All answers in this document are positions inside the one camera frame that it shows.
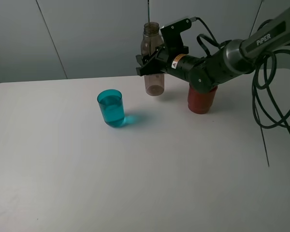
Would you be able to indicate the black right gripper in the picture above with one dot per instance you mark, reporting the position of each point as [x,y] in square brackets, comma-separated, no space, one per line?
[178,66]

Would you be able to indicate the smoky translucent water bottle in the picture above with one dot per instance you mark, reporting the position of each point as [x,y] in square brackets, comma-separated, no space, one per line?
[154,81]

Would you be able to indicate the teal translucent plastic cup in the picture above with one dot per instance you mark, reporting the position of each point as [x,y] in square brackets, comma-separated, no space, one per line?
[111,106]

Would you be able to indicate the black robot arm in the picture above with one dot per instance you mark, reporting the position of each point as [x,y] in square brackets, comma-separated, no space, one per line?
[233,58]

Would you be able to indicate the red plastic cup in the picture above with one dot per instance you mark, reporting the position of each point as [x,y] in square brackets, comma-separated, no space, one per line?
[200,103]

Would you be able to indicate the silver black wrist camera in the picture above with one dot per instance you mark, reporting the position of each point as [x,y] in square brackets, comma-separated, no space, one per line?
[171,34]

